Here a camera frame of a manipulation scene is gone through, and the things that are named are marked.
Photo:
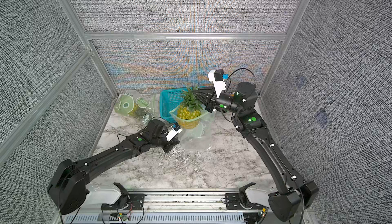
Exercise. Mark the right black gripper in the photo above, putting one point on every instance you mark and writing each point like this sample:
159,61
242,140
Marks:
211,98

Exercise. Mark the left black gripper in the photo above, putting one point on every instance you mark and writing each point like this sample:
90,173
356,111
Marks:
171,144

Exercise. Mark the yellow pineapple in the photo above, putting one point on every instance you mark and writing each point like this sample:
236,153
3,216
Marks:
189,110

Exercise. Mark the clear green zip-top bag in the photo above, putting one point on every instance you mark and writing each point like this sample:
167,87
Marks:
196,133

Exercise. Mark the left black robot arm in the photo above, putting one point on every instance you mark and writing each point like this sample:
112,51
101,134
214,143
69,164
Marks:
67,187

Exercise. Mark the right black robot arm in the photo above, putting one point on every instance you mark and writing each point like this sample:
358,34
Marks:
293,191

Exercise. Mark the teal plastic basket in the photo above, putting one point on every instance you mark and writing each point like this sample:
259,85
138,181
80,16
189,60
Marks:
169,100

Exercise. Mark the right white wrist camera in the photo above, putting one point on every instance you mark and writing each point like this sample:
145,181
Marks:
218,78

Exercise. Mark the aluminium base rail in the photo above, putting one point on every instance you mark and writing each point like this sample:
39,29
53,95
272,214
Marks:
112,205

